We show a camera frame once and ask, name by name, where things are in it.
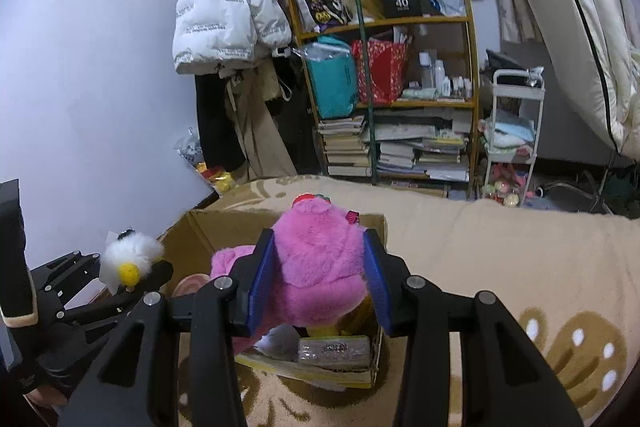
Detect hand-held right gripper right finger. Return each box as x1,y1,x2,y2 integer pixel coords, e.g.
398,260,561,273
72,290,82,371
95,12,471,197
362,228,586,427

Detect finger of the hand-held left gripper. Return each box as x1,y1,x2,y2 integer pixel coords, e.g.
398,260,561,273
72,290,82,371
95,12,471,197
30,250,104,304
54,260,174,340

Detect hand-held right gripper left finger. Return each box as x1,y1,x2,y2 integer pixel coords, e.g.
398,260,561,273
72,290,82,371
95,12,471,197
57,228,276,427

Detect pink plush bear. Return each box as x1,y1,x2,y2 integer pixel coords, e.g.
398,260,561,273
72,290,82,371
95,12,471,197
210,193,373,353

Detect printed cardboard box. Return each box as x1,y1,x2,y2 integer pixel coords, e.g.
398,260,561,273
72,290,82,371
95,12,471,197
162,209,388,390

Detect white fluffy plush toy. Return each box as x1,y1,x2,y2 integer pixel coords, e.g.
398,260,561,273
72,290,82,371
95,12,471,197
99,229,166,293

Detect white soft item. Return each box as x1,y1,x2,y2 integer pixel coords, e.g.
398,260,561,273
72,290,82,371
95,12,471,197
255,324,301,359

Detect pink swirl round plush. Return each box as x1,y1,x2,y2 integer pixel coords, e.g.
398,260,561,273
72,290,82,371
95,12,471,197
172,273,212,298

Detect grey wrapped packet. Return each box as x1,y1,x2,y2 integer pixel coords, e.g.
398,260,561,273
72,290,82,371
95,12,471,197
297,336,372,367

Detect beige flower blanket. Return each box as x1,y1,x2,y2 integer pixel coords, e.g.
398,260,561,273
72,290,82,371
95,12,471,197
65,174,640,427

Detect large stack of books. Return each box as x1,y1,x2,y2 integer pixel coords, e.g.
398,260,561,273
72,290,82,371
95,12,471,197
372,107,471,182

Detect small stack of books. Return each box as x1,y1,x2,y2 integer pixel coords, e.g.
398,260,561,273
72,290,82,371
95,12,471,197
317,114,373,178

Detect clear plastic bag of items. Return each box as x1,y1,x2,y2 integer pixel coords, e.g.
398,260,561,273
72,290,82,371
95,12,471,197
174,127,236,195

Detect beige trousers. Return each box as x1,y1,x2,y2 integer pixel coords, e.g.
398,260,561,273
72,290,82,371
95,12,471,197
222,67,298,184

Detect pile of small plush toys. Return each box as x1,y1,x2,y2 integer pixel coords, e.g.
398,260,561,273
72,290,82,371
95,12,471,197
482,162,532,208

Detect dark hanging garment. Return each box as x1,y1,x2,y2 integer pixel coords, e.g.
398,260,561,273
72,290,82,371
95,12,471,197
265,54,321,175

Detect black coat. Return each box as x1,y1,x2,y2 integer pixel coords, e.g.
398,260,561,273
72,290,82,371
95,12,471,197
195,72,247,174

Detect green pole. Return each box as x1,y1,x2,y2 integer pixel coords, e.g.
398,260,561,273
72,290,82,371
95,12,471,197
347,0,381,185

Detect light blue pillow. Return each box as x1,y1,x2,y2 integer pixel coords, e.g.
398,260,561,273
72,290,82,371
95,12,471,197
482,117,536,148

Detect teal bag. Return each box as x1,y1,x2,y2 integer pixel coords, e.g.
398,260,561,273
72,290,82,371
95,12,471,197
300,36,358,118

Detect red patterned bag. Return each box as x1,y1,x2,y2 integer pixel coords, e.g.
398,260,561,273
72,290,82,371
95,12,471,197
351,34,413,104

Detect group of small white bottles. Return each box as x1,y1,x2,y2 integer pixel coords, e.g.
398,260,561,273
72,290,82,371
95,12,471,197
407,52,473,100

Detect white trolley cart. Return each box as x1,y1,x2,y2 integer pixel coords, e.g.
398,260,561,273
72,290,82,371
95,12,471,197
477,67,546,208

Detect wooden shelf rack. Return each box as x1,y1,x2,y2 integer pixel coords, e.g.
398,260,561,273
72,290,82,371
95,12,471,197
285,0,481,200

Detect white puffer jacket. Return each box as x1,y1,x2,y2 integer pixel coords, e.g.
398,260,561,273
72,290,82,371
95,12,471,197
172,0,293,75

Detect cream reclining chair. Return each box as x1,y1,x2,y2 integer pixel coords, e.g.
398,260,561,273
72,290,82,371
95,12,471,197
501,0,640,158

